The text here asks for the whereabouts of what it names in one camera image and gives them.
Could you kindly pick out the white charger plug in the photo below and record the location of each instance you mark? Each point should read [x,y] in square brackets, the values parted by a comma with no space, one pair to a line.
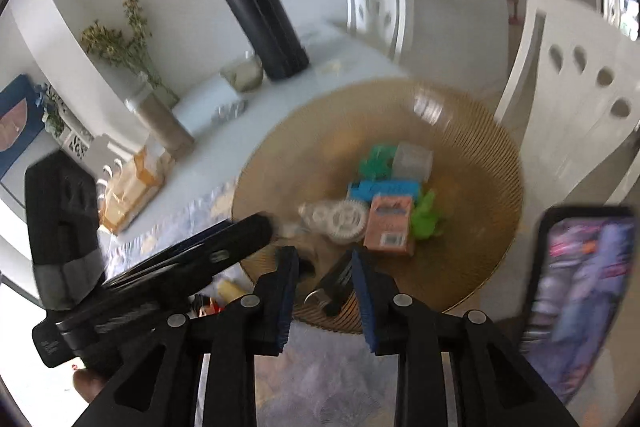
[412,162]

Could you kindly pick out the pink cardboard box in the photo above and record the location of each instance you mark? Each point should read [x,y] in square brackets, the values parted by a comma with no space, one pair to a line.
[390,227]

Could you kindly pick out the teal green jelly toy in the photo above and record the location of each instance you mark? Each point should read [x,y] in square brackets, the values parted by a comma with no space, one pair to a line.
[375,164]

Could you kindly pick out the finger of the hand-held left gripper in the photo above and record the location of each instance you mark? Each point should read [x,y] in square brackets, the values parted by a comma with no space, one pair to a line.
[220,247]

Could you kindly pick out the yellow cylinder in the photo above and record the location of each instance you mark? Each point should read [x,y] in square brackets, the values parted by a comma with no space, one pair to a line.
[231,291]

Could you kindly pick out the blue artificial flowers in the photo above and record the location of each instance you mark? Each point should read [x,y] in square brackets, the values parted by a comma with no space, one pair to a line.
[50,112]

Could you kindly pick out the red figure toy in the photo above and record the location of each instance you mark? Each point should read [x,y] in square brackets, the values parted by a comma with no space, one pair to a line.
[207,305]

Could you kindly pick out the smartphone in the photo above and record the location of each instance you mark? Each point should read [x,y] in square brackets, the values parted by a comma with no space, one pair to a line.
[580,297]

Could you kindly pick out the black lighter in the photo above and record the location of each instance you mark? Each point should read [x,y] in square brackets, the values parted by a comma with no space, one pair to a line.
[340,279]

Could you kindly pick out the white carved shelf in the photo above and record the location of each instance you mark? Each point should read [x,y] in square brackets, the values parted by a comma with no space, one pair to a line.
[75,147]

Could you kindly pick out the amber ribbed glass bowl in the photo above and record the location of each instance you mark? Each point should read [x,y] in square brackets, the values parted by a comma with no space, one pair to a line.
[470,232]

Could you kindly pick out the gold thermos flask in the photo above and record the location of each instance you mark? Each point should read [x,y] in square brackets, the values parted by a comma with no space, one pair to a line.
[165,132]

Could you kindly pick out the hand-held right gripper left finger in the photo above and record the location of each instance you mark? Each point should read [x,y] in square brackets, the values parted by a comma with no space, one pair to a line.
[285,292]

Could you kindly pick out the tall black thermos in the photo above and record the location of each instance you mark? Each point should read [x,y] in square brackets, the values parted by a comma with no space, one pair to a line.
[260,22]

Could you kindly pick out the blue lighter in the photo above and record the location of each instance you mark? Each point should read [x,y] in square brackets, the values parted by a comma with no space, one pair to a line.
[385,189]

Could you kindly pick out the lime green jelly toy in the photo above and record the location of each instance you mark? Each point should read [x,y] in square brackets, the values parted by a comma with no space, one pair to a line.
[427,219]

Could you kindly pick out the white chair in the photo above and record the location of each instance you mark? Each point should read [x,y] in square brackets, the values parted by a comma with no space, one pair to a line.
[111,157]
[385,17]
[565,107]

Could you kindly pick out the leaf patterned tablecloth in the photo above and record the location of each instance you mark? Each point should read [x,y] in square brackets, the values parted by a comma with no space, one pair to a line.
[320,372]

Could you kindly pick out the clear correction tape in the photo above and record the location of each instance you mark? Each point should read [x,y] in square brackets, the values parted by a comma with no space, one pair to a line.
[340,219]

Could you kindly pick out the small glass cup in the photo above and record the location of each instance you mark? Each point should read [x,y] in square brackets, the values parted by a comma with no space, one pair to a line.
[245,74]

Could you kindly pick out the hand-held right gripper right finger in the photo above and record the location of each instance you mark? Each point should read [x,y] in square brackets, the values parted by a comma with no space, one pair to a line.
[362,302]

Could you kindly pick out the person's left hand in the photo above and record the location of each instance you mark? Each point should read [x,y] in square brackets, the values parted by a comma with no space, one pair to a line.
[90,384]

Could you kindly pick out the yellow flowers in vase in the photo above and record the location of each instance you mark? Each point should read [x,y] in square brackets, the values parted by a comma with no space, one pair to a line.
[127,47]

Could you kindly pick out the orange tissue pack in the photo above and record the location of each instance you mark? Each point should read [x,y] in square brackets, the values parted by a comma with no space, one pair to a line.
[130,197]

